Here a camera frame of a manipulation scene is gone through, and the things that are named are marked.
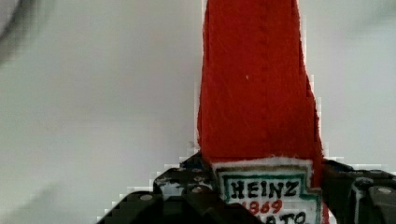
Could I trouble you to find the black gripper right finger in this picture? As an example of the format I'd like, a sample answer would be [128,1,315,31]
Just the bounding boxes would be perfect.
[321,160,396,224]

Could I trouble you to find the red plush ketchup bottle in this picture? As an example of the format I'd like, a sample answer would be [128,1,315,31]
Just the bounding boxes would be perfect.
[197,0,330,224]

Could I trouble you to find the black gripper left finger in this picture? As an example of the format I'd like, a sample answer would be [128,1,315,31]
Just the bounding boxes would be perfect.
[97,153,262,224]

